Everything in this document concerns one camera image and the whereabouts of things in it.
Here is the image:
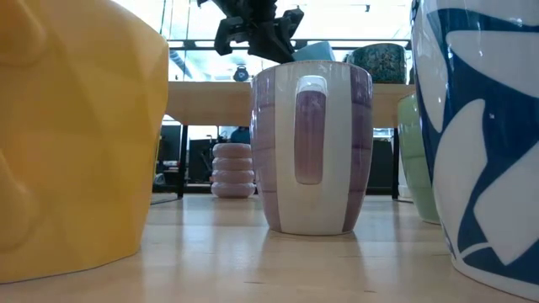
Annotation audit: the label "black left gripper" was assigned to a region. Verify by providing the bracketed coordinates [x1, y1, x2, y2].
[196, 0, 305, 65]

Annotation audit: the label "light blue mug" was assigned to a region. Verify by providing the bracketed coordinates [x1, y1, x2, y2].
[291, 40, 337, 63]

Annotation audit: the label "dark speckled mug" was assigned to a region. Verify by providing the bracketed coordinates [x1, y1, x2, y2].
[345, 42, 408, 85]

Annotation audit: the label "ribbed purple mug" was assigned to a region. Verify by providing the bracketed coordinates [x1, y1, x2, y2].
[210, 142, 257, 199]

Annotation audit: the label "purple striped mug white handle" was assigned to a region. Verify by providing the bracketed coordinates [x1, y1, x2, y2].
[249, 60, 374, 237]

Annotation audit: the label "green striped mug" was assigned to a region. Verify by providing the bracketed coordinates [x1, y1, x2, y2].
[397, 93, 441, 226]

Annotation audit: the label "yellow-orange faceted mug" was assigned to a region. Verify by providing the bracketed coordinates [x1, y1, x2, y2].
[0, 0, 170, 285]

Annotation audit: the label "blue white floral mug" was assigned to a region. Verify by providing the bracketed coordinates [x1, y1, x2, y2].
[410, 0, 539, 302]

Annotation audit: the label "wooden shelf riser black legs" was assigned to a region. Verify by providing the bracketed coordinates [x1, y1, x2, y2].
[166, 81, 418, 201]

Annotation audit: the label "person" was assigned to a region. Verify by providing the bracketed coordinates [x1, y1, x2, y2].
[229, 125, 253, 145]

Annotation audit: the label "black monitor screen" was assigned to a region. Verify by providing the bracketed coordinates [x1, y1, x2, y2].
[158, 125, 183, 163]

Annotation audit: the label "black metal table frame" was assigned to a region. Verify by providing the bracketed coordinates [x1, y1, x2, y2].
[152, 180, 397, 197]

